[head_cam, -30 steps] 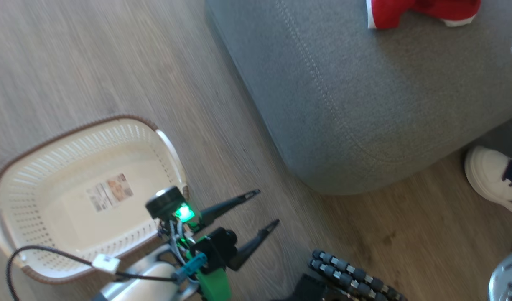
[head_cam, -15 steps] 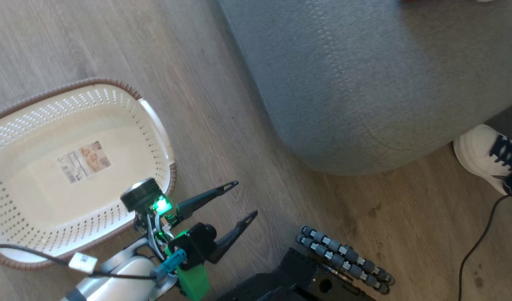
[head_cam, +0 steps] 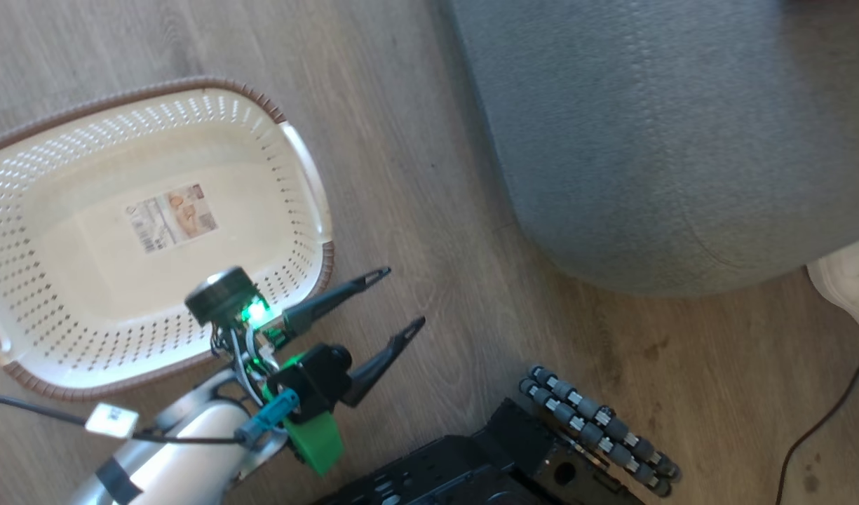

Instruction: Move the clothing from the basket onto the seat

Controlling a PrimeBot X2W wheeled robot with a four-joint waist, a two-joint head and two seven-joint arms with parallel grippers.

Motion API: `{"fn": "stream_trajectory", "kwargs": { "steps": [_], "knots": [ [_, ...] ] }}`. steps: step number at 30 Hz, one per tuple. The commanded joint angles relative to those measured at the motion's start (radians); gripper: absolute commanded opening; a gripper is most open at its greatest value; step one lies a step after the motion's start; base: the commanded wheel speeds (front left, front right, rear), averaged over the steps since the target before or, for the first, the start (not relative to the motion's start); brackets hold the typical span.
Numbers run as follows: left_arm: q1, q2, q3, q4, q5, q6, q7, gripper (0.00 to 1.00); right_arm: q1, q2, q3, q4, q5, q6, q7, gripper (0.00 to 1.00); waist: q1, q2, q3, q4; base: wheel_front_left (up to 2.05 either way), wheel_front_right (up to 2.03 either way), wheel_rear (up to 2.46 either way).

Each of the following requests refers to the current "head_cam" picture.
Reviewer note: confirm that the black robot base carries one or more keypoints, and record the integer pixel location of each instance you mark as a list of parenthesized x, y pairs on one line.
[(471, 463)]

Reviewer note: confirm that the white perforated laundry basket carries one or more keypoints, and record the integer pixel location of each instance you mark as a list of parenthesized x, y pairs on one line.
[(156, 231)]

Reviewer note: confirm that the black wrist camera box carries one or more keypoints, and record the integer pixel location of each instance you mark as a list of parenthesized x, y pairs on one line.
[(317, 379)]

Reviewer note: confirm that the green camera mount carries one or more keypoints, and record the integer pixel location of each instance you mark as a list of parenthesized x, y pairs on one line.
[(317, 442)]

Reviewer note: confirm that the paper label sticker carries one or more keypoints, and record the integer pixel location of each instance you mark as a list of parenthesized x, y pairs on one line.
[(171, 217)]

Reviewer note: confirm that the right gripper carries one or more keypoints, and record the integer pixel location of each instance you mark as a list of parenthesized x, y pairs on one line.
[(264, 344)]

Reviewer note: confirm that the grey round sofa seat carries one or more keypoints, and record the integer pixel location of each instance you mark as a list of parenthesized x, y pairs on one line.
[(667, 140)]

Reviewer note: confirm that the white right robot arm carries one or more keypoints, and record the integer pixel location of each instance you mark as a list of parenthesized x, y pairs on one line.
[(184, 456)]

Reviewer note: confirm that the white shoe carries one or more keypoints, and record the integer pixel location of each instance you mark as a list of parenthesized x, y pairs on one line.
[(846, 280)]

